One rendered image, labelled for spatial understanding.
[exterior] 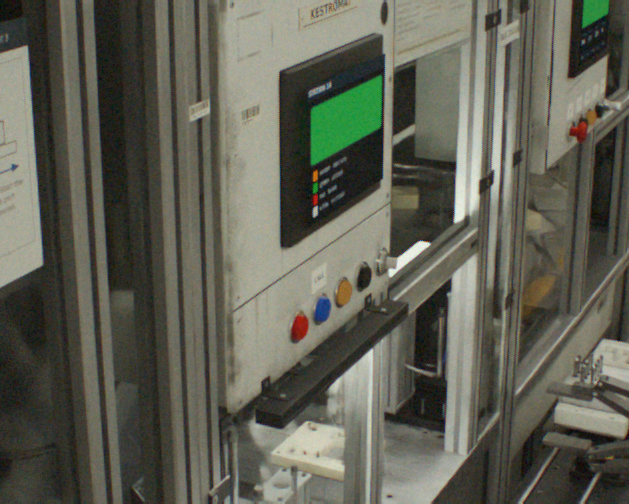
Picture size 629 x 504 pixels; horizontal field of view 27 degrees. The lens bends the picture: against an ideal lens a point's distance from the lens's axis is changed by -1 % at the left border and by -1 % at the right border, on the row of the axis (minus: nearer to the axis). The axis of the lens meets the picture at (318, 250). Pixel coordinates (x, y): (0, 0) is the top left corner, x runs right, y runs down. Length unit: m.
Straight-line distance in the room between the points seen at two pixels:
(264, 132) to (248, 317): 0.20
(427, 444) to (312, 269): 0.85
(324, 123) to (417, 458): 0.96
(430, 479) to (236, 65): 1.09
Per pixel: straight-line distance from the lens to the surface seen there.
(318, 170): 1.46
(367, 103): 1.56
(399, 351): 2.36
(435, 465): 2.27
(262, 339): 1.46
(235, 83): 1.32
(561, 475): 2.73
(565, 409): 2.56
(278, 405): 1.46
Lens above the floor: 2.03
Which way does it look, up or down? 20 degrees down
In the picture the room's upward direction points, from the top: straight up
